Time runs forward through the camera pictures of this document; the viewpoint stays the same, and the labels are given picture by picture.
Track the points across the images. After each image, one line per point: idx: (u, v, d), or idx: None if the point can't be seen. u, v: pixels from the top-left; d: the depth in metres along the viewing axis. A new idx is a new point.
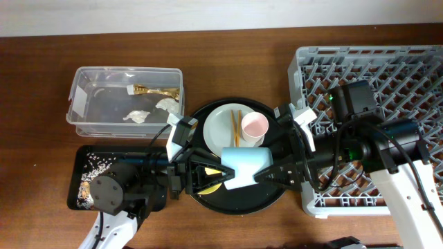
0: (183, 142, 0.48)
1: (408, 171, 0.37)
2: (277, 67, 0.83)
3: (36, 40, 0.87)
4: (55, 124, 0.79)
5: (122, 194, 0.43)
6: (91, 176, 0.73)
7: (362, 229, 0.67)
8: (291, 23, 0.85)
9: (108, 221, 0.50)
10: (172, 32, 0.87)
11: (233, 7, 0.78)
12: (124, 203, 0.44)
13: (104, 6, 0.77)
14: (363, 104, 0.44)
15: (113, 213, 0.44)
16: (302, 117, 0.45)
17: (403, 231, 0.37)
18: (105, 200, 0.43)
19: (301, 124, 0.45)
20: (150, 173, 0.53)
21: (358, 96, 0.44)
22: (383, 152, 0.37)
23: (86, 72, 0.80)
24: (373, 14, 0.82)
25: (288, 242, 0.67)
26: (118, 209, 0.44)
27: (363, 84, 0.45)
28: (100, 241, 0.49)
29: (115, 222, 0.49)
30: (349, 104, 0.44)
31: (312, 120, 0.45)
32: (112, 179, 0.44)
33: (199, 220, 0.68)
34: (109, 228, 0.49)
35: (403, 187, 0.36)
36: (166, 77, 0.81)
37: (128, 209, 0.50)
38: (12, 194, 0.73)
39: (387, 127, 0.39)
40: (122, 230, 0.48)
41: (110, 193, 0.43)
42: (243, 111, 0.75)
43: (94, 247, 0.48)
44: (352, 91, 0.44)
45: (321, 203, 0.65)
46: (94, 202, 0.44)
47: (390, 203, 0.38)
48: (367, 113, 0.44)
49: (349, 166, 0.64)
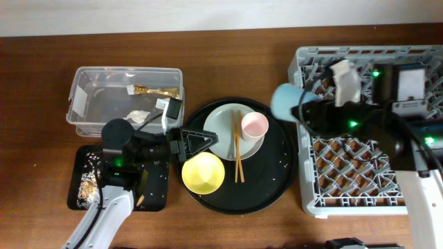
0: (175, 115, 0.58)
1: (437, 178, 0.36)
2: (277, 67, 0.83)
3: (37, 40, 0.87)
4: (55, 124, 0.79)
5: (133, 133, 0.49)
6: (91, 176, 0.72)
7: (362, 229, 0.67)
8: (291, 23, 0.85)
9: (108, 194, 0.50)
10: (172, 32, 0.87)
11: (233, 7, 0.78)
12: (131, 143, 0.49)
13: (104, 6, 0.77)
14: (408, 93, 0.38)
15: (122, 152, 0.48)
16: (339, 66, 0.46)
17: (419, 236, 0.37)
18: (114, 139, 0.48)
19: (336, 73, 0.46)
20: (148, 149, 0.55)
21: (407, 81, 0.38)
22: (414, 151, 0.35)
23: (86, 72, 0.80)
24: (373, 15, 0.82)
25: (288, 243, 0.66)
26: (125, 149, 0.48)
27: (419, 70, 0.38)
28: (103, 209, 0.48)
29: (114, 194, 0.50)
30: (394, 87, 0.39)
31: (346, 72, 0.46)
32: (124, 120, 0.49)
33: (199, 221, 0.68)
34: (109, 200, 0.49)
35: (430, 194, 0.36)
36: (167, 77, 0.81)
37: (122, 185, 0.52)
38: (12, 193, 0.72)
39: (427, 126, 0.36)
40: (122, 200, 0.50)
41: (122, 131, 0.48)
42: (243, 111, 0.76)
43: (97, 217, 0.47)
44: (403, 76, 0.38)
45: (321, 203, 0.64)
46: (104, 142, 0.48)
47: (411, 204, 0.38)
48: (410, 104, 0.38)
49: (349, 166, 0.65)
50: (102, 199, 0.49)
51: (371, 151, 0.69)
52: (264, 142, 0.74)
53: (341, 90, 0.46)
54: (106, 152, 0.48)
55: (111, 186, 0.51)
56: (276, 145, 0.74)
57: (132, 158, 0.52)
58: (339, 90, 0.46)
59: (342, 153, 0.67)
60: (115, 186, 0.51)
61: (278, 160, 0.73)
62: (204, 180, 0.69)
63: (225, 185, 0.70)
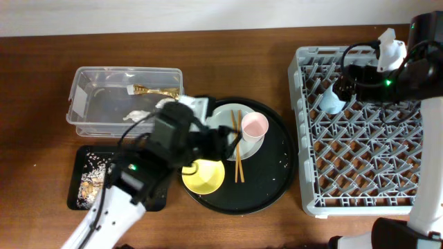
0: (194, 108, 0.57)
1: None
2: (277, 67, 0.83)
3: (37, 41, 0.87)
4: (56, 124, 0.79)
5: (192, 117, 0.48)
6: (91, 176, 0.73)
7: (362, 228, 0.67)
8: (292, 23, 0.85)
9: (106, 205, 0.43)
10: (172, 32, 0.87)
11: (233, 7, 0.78)
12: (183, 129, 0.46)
13: (103, 6, 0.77)
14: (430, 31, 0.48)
15: (174, 133, 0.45)
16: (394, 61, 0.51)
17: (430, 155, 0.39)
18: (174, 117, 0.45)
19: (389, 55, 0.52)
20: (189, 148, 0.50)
21: (434, 25, 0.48)
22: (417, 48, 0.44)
23: (86, 72, 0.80)
24: (372, 15, 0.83)
25: (288, 243, 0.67)
26: (176, 131, 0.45)
27: (433, 14, 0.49)
28: (95, 229, 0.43)
29: (114, 207, 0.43)
30: (428, 29, 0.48)
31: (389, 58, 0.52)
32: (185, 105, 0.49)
33: (199, 220, 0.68)
34: (106, 214, 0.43)
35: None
36: (166, 77, 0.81)
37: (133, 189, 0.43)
38: (12, 193, 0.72)
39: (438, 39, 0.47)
40: (122, 218, 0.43)
41: (182, 113, 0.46)
42: (243, 111, 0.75)
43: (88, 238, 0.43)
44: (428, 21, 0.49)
45: (321, 203, 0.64)
46: (161, 113, 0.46)
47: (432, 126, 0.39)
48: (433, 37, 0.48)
49: (349, 167, 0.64)
50: (101, 211, 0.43)
51: (371, 151, 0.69)
52: (264, 142, 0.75)
53: (383, 57, 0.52)
54: (156, 122, 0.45)
55: (118, 189, 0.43)
56: (276, 146, 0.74)
57: (172, 149, 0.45)
58: (381, 58, 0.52)
59: (341, 154, 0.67)
60: (123, 190, 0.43)
61: (279, 161, 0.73)
62: (203, 180, 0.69)
63: (225, 185, 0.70)
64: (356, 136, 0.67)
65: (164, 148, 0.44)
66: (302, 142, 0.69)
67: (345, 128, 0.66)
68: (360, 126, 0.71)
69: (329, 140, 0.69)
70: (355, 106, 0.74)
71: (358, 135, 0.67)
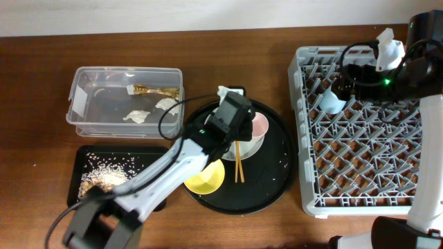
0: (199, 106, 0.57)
1: None
2: (277, 67, 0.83)
3: (37, 40, 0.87)
4: (56, 124, 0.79)
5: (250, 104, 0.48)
6: (91, 176, 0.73)
7: (362, 228, 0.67)
8: (292, 23, 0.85)
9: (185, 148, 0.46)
10: (172, 32, 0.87)
11: (233, 7, 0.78)
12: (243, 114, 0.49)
13: (103, 6, 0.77)
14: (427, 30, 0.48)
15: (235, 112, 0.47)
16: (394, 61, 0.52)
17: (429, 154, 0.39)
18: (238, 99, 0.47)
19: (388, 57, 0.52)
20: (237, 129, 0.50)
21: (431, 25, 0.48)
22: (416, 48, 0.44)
23: (86, 71, 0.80)
24: (372, 15, 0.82)
25: (288, 243, 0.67)
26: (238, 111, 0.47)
27: (432, 13, 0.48)
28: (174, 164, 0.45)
29: (190, 151, 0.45)
30: (425, 28, 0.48)
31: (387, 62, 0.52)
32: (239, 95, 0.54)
33: (199, 220, 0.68)
34: (183, 155, 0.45)
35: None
36: (166, 77, 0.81)
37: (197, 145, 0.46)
38: (13, 192, 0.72)
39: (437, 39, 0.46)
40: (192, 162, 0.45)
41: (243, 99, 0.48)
42: None
43: (165, 170, 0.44)
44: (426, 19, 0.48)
45: (321, 203, 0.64)
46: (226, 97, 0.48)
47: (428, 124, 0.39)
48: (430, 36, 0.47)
49: (350, 166, 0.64)
50: (178, 153, 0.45)
51: (371, 151, 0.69)
52: (264, 142, 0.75)
53: (383, 57, 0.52)
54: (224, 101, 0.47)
55: (189, 145, 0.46)
56: (276, 146, 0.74)
57: (229, 127, 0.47)
58: (380, 57, 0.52)
59: (342, 154, 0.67)
60: (191, 146, 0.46)
61: (279, 160, 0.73)
62: (203, 180, 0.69)
63: (224, 185, 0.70)
64: (356, 135, 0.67)
65: (225, 124, 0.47)
66: (302, 141, 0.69)
67: (345, 128, 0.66)
68: (360, 126, 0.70)
69: (329, 140, 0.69)
70: (355, 106, 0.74)
71: (358, 135, 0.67)
